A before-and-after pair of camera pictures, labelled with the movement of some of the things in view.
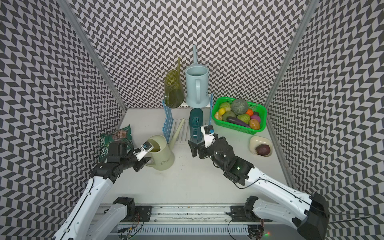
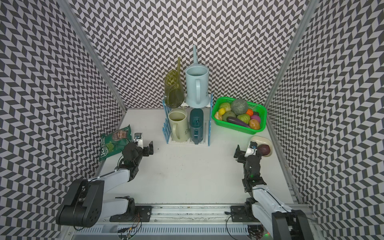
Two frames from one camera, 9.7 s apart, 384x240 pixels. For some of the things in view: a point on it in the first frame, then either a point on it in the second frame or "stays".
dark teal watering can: (196, 121) stays
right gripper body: (211, 154) to (245, 172)
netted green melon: (239, 106) stays
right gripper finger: (193, 147) to (240, 155)
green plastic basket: (247, 117) stays
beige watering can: (162, 157) to (179, 126)
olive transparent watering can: (174, 92) stays
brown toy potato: (254, 124) stays
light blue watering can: (197, 94) stays
